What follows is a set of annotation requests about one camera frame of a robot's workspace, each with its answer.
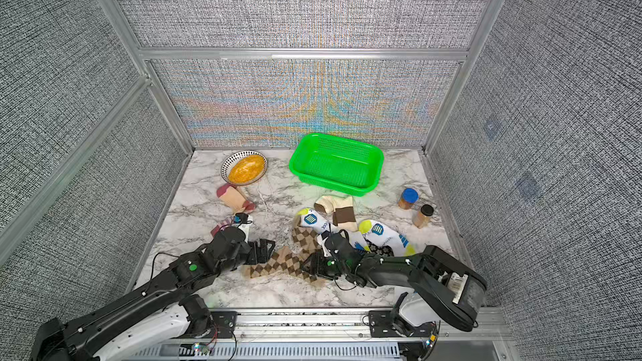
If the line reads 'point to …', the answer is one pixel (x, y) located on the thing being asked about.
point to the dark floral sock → (384, 249)
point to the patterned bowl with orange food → (243, 167)
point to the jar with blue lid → (408, 198)
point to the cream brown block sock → (342, 210)
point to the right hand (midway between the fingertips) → (302, 265)
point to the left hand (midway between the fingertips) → (269, 243)
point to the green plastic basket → (345, 166)
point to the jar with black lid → (421, 218)
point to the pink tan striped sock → (235, 199)
